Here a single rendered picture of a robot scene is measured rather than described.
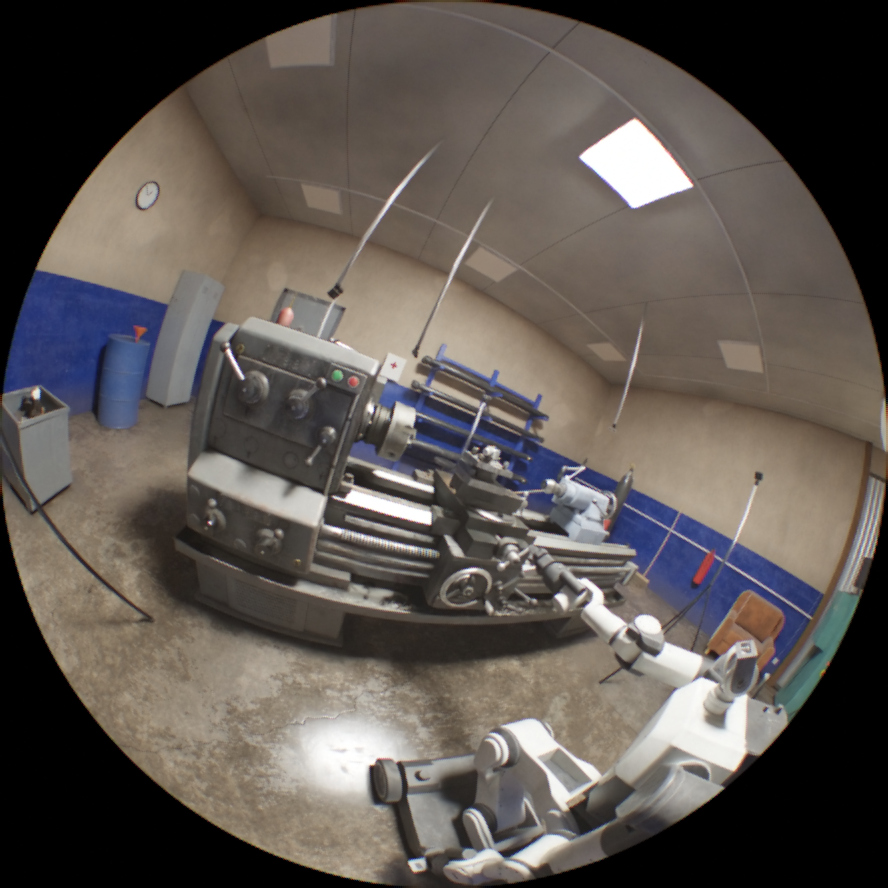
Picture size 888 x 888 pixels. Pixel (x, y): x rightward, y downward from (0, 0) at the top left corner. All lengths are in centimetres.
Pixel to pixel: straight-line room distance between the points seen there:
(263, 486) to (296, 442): 19
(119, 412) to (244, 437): 259
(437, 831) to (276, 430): 147
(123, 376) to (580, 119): 423
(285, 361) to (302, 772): 148
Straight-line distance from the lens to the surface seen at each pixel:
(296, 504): 92
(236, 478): 98
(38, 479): 227
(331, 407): 87
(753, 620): 444
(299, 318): 437
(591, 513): 183
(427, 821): 117
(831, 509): 502
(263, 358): 95
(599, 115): 225
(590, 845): 52
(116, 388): 337
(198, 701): 136
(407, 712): 143
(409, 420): 106
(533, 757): 82
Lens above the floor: 127
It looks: 7 degrees down
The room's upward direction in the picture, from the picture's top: 23 degrees clockwise
